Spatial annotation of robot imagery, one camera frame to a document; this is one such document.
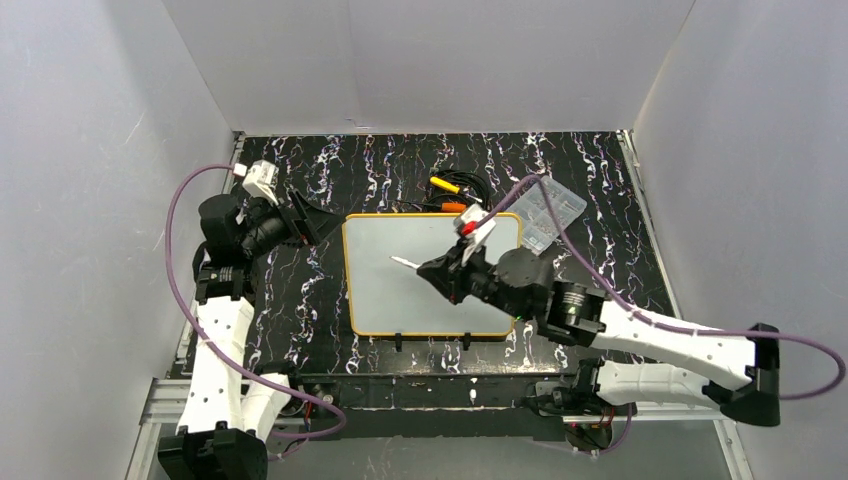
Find white marker pen red ends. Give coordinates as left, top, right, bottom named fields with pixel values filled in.
left=390, top=256, right=420, bottom=270

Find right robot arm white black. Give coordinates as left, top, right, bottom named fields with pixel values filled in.
left=415, top=245, right=781, bottom=427

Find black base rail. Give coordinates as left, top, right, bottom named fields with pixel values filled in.
left=291, top=374, right=637, bottom=444

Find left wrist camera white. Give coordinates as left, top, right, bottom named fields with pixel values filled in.
left=241, top=160, right=279, bottom=206

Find whiteboard with yellow frame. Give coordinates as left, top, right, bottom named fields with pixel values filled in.
left=342, top=213, right=515, bottom=338

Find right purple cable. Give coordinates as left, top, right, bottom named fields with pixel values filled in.
left=463, top=174, right=847, bottom=402

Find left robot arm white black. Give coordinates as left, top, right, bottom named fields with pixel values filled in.
left=157, top=191, right=344, bottom=479

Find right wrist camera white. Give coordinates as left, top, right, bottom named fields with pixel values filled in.
left=453, top=204, right=496, bottom=266

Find orange handled tool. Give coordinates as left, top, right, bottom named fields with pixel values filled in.
left=440, top=202, right=467, bottom=213

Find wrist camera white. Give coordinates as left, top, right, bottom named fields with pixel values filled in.
left=241, top=160, right=279, bottom=206
left=453, top=204, right=496, bottom=266

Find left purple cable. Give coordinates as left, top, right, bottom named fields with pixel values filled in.
left=164, top=163, right=348, bottom=464

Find clear plastic screw box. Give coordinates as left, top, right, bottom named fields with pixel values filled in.
left=507, top=176, right=587, bottom=255

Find yellow handled tool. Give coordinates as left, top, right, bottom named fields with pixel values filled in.
left=429, top=176, right=462, bottom=195

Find purple cable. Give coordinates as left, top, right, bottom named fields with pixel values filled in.
left=164, top=163, right=348, bottom=464
left=463, top=174, right=847, bottom=402

